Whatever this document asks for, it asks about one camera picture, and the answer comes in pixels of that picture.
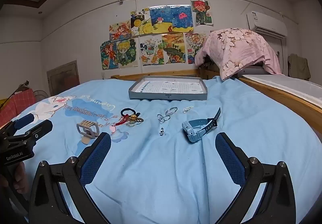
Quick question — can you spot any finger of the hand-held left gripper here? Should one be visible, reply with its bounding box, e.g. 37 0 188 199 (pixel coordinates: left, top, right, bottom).
11 113 35 129
18 119 54 148

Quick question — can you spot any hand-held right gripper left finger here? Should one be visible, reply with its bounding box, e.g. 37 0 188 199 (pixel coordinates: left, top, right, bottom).
29 132 112 224

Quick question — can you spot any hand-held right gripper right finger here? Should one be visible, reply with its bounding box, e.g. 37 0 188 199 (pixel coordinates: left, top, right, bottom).
215 132 297 224

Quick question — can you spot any grey claw hair clip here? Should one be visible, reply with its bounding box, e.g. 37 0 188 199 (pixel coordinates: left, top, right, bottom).
76 120 101 139

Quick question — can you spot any blue wrist watch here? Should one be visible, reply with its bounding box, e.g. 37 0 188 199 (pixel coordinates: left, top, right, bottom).
182 107 222 143

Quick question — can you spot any red cord bracelet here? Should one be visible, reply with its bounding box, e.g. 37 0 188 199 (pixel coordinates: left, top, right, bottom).
111 116 132 131

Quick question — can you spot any grey cardboard tray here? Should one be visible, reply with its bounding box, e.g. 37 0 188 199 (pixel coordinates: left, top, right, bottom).
128 75 208 101

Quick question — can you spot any person's left hand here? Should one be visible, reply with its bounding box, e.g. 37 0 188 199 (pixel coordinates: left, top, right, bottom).
0 161 30 195

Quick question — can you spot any red plaid cloth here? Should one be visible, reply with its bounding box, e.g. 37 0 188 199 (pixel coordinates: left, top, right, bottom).
0 88 37 127

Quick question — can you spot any standing fan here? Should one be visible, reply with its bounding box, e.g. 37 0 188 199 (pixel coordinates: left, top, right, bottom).
34 90 49 102

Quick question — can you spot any light blue printed blanket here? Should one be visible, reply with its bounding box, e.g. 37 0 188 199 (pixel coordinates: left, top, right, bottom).
0 75 322 224

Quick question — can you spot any white foam board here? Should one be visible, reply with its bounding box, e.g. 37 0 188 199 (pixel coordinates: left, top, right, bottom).
241 74 322 104

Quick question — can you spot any pink floral cloth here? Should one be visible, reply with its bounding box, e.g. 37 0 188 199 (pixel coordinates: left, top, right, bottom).
194 28 283 81

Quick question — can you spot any green hanging cloth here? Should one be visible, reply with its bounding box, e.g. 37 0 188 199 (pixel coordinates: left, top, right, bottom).
288 53 311 81

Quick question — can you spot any white air conditioner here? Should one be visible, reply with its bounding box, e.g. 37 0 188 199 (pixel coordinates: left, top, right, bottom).
247 11 288 37

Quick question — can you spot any wall cabinet door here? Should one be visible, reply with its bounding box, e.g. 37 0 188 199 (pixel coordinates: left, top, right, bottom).
46 60 80 96

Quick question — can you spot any wooden bed frame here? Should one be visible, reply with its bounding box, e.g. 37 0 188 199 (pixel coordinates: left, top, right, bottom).
111 69 322 139

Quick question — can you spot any group of wall drawings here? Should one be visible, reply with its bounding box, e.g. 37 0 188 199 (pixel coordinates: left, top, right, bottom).
100 0 214 70

